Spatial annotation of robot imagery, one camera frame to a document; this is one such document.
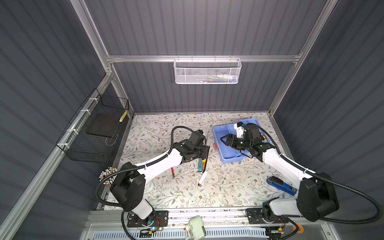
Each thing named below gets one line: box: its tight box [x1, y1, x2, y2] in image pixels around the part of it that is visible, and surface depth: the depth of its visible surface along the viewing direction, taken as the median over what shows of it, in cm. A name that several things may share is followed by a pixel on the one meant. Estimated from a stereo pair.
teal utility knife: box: [197, 158, 204, 171], surface depth 93 cm
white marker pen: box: [198, 170, 208, 187], surface depth 88 cm
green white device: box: [185, 215, 207, 240], surface depth 68 cm
